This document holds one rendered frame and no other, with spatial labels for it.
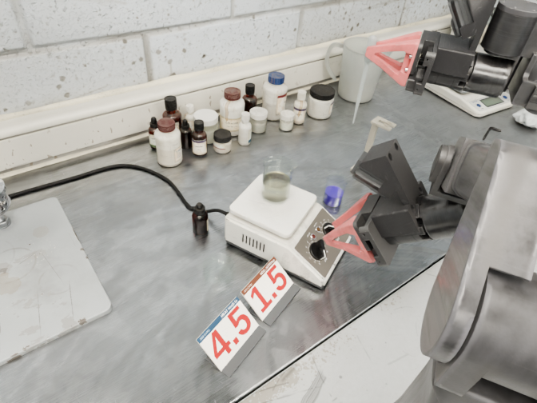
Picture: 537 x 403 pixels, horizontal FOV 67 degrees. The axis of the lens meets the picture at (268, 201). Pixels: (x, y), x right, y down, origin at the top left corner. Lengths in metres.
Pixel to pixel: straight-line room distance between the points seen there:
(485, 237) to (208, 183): 0.71
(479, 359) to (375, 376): 0.43
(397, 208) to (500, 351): 0.31
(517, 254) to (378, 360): 0.46
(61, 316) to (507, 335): 0.60
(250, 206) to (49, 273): 0.34
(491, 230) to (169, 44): 0.87
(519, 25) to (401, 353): 0.48
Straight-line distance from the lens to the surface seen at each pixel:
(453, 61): 0.66
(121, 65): 0.98
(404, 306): 0.73
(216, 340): 0.61
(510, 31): 0.66
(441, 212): 0.51
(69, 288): 0.72
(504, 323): 0.23
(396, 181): 0.50
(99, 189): 0.89
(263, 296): 0.66
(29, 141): 0.95
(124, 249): 0.77
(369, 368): 0.66
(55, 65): 0.94
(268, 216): 0.68
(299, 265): 0.68
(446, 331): 0.22
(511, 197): 0.23
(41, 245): 0.80
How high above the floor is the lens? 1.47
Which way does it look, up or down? 43 degrees down
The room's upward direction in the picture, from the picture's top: 6 degrees clockwise
